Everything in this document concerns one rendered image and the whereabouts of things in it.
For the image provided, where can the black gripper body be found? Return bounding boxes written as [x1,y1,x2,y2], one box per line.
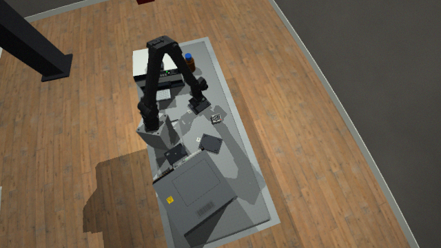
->
[189,91,203,104]

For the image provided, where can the brown bottle with blue cap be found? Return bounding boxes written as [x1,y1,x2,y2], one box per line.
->
[185,53,196,72]

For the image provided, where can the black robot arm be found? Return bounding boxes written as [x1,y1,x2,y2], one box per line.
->
[137,35,208,132]

